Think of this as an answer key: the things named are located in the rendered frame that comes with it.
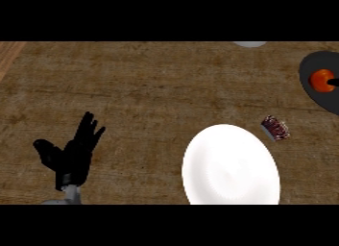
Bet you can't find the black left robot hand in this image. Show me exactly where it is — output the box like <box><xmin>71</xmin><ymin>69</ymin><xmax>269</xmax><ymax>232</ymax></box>
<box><xmin>31</xmin><ymin>111</ymin><xmax>108</xmax><ymax>192</ymax></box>

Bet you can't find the red tomato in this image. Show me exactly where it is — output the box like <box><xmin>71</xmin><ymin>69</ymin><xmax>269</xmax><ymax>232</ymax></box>
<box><xmin>309</xmin><ymin>68</ymin><xmax>338</xmax><ymax>94</ymax></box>

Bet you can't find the dark grey pan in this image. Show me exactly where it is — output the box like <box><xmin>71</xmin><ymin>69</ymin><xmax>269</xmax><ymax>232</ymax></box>
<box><xmin>297</xmin><ymin>50</ymin><xmax>339</xmax><ymax>120</ymax></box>

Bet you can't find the white plate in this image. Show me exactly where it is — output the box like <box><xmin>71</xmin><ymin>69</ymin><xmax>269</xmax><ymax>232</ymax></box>
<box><xmin>180</xmin><ymin>123</ymin><xmax>283</xmax><ymax>206</ymax></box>

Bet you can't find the dark red patterned can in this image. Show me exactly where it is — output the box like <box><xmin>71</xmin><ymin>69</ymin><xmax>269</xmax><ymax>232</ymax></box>
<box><xmin>260</xmin><ymin>114</ymin><xmax>292</xmax><ymax>142</ymax></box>

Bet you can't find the pale grey round object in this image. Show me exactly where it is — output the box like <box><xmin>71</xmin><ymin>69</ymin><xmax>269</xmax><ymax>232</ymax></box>
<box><xmin>232</xmin><ymin>41</ymin><xmax>269</xmax><ymax>49</ymax></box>

